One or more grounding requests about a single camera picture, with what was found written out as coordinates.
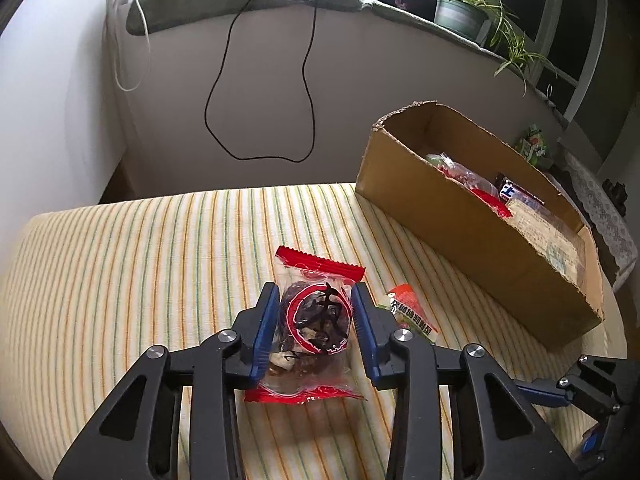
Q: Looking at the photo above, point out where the small orange green snack packet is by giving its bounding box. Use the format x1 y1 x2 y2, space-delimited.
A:
376 284 441 345

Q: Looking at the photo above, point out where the black cable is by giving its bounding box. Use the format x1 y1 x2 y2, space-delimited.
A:
205 0 321 163

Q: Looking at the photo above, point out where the potted spider plant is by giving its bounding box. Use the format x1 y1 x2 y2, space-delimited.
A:
407 0 558 96

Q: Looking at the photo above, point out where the red clear dried fruit packet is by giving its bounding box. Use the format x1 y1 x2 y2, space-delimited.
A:
243 246 367 405

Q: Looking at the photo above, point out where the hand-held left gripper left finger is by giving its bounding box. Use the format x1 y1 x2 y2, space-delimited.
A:
52 282 281 480

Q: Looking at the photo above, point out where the white lace cloth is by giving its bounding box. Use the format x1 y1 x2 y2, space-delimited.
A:
562 152 640 281

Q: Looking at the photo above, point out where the brown chocolate bar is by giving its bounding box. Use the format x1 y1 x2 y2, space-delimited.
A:
495 172 546 206

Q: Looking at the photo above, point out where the clear snack packet red print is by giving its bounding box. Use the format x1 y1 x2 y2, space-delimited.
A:
447 167 516 218

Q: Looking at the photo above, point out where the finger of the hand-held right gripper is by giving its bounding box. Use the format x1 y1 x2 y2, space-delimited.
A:
515 376 624 419
560 354 640 402

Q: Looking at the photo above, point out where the white framed window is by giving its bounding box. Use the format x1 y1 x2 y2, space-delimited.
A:
220 0 608 121

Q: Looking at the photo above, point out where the clear wrapped biscuit packet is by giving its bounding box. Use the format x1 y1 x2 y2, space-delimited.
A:
505 199 586 286

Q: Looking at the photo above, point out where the grey window sill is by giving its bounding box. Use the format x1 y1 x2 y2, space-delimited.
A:
125 0 566 121

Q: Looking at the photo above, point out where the striped bed sheet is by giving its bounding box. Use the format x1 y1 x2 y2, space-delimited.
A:
0 182 631 480

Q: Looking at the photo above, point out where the small dark object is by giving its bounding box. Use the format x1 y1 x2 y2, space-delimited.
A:
602 177 629 212

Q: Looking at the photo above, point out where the cardboard box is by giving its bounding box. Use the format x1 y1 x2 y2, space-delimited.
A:
355 101 606 348

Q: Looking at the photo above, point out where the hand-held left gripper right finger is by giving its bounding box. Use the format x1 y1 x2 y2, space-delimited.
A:
350 282 581 480

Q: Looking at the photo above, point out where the green snack bag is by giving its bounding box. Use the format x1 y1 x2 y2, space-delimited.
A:
515 124 551 168

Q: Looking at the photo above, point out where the white cable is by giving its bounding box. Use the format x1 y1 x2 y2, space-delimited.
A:
102 0 153 92

